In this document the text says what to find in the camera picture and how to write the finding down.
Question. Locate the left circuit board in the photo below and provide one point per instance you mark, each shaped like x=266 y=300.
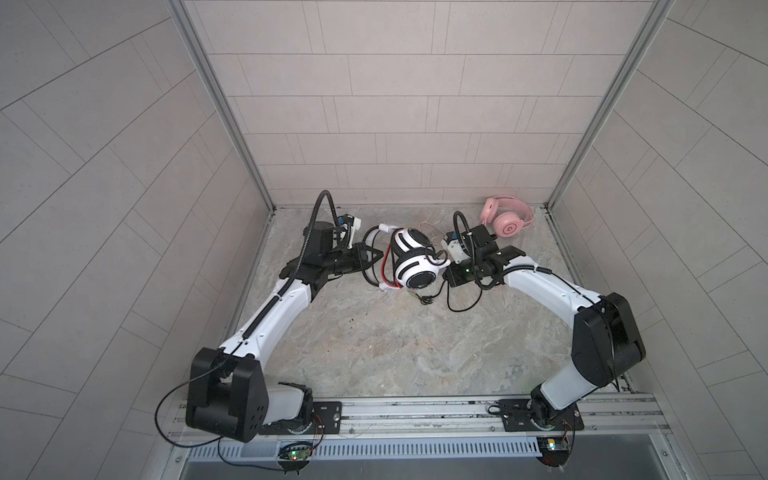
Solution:
x=296 y=451

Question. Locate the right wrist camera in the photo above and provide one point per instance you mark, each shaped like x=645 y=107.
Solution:
x=452 y=245

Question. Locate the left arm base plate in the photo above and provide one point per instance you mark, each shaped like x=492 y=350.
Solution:
x=326 y=416

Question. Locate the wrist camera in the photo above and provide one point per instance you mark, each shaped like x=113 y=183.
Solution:
x=452 y=245
x=324 y=237

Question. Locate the aluminium mounting rail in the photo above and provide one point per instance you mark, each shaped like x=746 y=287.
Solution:
x=467 y=416

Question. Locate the white black headphones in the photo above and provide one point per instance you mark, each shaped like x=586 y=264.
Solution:
x=410 y=260

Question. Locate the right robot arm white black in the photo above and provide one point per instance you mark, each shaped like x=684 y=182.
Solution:
x=606 y=341

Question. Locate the ventilation grille strip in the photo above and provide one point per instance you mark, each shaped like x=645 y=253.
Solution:
x=378 y=449

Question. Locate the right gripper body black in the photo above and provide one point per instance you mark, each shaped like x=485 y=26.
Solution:
x=465 y=271

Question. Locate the right circuit board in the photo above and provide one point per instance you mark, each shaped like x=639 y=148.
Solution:
x=555 y=452

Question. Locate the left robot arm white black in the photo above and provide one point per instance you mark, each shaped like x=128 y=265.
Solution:
x=228 y=395

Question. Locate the circuit board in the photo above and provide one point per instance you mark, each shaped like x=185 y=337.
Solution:
x=555 y=452
x=296 y=451

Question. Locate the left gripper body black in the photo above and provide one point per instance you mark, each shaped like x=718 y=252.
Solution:
x=339 y=261

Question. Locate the pink headphones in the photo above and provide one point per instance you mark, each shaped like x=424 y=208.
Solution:
x=506 y=215

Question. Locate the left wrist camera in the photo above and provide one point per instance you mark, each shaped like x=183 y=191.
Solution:
x=324 y=237

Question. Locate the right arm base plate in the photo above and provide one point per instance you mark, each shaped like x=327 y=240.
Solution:
x=517 y=416

